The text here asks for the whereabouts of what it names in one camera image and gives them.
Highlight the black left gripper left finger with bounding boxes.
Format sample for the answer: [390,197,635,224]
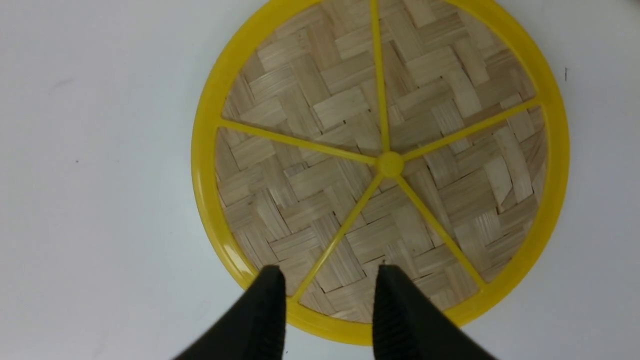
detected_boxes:
[176,265,287,360]

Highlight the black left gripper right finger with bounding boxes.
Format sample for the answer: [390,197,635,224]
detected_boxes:
[372,264,495,360]

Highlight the yellow bamboo steamer lid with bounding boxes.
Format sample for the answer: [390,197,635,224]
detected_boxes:
[191,0,570,346]

